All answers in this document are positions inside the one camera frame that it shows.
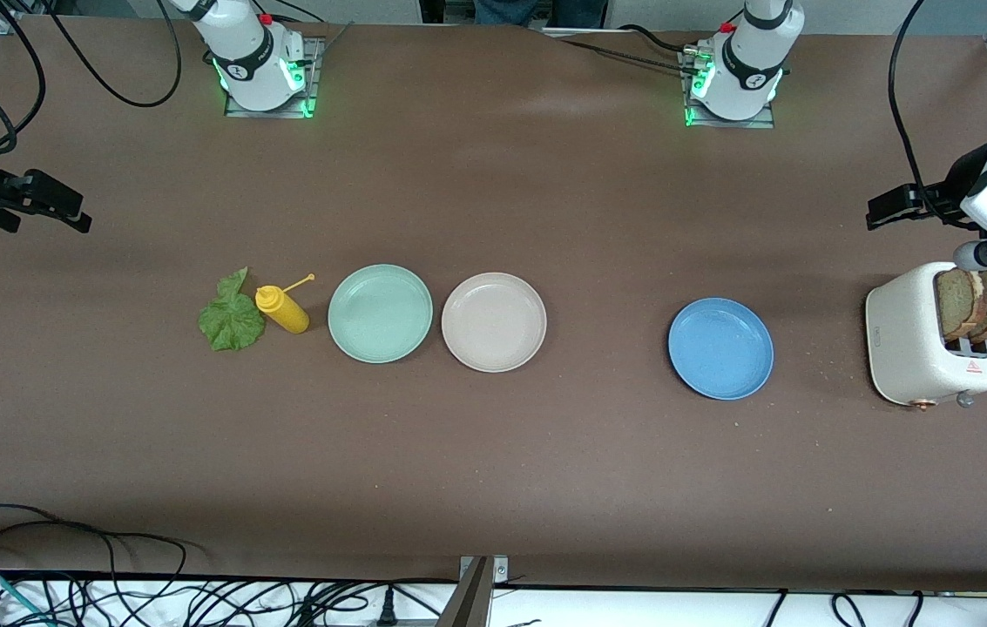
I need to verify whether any mint green plate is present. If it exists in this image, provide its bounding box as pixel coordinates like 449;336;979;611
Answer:
328;264;434;364

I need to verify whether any long looped black cable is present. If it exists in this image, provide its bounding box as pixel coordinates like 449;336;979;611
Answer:
0;503;198;627

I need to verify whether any black braided base cable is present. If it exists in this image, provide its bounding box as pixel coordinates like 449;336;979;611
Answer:
545;26;703;75

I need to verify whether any metal table bracket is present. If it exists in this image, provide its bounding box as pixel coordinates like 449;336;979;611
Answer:
436;555;511;627

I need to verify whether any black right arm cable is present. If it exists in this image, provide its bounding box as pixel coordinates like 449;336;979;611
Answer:
0;0;185;156

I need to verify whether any yellow mustard squeeze bottle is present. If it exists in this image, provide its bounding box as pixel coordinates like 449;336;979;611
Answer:
254;273;316;335

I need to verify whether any white two-slot toaster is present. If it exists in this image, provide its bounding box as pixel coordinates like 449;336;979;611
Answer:
864;261;987;410

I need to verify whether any person in blue jeans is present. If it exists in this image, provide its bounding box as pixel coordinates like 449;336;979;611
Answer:
474;0;609;29

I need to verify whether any blue plate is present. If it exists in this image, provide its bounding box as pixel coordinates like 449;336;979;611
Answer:
667;298;774;401

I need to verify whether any green lettuce leaf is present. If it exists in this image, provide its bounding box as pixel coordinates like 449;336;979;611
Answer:
198;266;267;353

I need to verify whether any beige plate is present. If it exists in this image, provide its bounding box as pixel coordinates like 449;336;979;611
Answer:
441;272;548;374

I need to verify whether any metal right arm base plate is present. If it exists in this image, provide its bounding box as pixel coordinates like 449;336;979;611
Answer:
223;35;321;119

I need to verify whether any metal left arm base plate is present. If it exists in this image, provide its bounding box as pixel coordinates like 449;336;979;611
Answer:
679;48;777;130

